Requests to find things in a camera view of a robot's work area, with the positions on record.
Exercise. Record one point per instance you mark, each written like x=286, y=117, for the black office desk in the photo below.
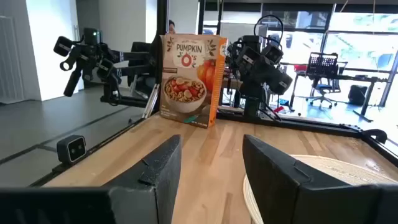
x=369, y=99

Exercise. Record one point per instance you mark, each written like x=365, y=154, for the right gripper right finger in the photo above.
x=273, y=186

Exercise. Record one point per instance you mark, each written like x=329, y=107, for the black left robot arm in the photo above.
x=255, y=77

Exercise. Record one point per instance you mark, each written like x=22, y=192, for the white woven round placemat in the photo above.
x=342, y=169

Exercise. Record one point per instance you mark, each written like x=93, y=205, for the silver metal bar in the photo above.
x=151, y=101

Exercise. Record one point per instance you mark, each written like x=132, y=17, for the small black table camera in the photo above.
x=71, y=149

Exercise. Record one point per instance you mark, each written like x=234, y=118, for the pumpkin cereal box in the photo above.
x=186, y=93

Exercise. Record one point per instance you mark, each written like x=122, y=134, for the black bag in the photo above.
x=357, y=95

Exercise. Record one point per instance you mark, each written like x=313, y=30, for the blue office chair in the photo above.
x=323, y=90

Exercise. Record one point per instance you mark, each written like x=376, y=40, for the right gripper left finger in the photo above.
x=155, y=174

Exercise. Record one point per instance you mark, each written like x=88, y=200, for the black mesh crate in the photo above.
x=321, y=63

